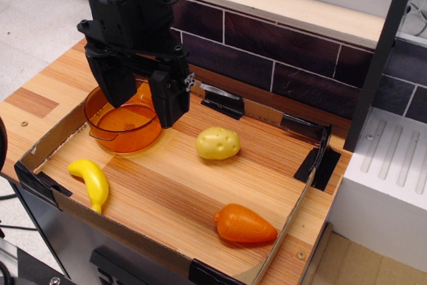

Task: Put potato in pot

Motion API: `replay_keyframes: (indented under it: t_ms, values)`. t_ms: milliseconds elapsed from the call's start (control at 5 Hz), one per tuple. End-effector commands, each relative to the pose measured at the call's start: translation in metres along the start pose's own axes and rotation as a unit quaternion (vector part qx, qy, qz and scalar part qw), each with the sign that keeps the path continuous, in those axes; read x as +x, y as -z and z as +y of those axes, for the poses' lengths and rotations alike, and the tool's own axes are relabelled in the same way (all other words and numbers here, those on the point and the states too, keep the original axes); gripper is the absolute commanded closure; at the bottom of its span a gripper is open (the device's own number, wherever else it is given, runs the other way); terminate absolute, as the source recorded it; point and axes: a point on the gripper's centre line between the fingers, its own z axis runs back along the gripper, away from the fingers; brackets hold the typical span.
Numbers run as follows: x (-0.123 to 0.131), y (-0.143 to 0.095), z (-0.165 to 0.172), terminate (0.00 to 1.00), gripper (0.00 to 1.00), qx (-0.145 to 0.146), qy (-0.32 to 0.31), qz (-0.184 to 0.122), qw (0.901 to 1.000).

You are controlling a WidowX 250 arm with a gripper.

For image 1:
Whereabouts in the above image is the black vertical post right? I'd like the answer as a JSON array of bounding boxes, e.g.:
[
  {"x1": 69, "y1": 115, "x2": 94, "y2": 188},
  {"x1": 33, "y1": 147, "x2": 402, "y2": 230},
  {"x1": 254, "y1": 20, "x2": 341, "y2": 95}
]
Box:
[{"x1": 344, "y1": 0, "x2": 410, "y2": 152}]

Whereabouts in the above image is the orange plastic carrot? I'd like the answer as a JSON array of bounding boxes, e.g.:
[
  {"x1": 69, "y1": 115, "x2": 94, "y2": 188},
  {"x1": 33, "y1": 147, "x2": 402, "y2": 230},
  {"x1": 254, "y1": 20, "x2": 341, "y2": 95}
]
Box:
[{"x1": 213, "y1": 204, "x2": 278, "y2": 243}]

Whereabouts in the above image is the orange transparent plastic pot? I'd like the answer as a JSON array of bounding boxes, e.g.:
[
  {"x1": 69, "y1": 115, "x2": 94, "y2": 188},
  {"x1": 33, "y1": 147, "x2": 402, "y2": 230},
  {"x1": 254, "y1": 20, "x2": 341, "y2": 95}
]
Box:
[{"x1": 83, "y1": 79, "x2": 162, "y2": 154}]

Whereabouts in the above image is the white ribbed sink unit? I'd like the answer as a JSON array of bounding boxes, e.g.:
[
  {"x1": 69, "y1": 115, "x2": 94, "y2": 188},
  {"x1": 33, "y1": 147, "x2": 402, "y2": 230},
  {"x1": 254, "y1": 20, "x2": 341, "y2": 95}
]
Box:
[{"x1": 329, "y1": 108, "x2": 426, "y2": 272}]

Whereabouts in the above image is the cardboard fence with black tape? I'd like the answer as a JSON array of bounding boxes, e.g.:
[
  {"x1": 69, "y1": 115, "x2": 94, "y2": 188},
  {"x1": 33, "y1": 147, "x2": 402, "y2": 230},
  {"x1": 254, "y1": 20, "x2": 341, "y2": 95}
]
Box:
[{"x1": 1, "y1": 77, "x2": 332, "y2": 284}]

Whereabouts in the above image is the yellow plastic potato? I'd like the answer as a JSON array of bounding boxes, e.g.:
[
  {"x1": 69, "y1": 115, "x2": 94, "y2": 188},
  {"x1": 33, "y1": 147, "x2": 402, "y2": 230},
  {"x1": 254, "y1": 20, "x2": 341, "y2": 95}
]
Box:
[{"x1": 195, "y1": 127, "x2": 241, "y2": 160}]

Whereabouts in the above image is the black robot arm with grey cuff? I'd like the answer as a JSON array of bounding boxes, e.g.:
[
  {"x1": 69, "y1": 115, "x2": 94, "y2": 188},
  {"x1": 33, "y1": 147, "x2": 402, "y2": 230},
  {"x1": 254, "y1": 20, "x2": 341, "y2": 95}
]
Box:
[{"x1": 77, "y1": 0, "x2": 195, "y2": 128}]

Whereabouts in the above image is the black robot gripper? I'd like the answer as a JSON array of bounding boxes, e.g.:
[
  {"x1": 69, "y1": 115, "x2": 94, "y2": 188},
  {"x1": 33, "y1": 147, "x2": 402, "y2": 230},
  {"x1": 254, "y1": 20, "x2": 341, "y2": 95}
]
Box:
[{"x1": 77, "y1": 0, "x2": 195, "y2": 128}]

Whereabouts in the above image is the yellow plastic banana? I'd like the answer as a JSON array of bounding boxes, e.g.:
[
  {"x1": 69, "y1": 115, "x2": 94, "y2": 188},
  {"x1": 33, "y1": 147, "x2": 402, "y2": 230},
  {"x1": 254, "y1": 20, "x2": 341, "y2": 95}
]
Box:
[{"x1": 67, "y1": 159, "x2": 109, "y2": 214}]

